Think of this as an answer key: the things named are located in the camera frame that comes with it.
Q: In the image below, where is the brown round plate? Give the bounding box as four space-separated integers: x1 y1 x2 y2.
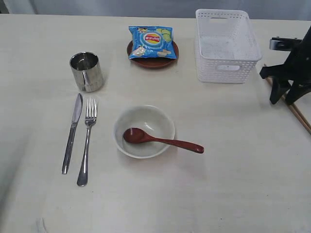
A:
130 41 179 69

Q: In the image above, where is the blue Lays chips bag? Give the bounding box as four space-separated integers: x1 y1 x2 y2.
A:
129 26 177 59

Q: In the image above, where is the white ceramic bowl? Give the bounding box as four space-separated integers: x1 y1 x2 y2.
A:
113 104 175 160

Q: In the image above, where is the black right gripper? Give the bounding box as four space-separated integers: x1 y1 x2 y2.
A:
259 30 311 105

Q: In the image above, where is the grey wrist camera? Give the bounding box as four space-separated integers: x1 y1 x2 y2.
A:
269 37 302 51

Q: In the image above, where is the dark red wooden spoon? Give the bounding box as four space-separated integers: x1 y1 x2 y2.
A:
123 128 205 154

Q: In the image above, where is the steel cup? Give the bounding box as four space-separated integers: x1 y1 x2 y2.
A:
69 51 105 92

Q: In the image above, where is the silver fork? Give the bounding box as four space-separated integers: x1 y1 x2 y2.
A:
77 98 98 187

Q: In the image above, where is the white perforated plastic basket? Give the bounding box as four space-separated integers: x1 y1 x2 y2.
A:
195 9 262 84

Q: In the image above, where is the silver table knife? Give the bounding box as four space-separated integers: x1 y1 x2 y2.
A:
61 93 83 174

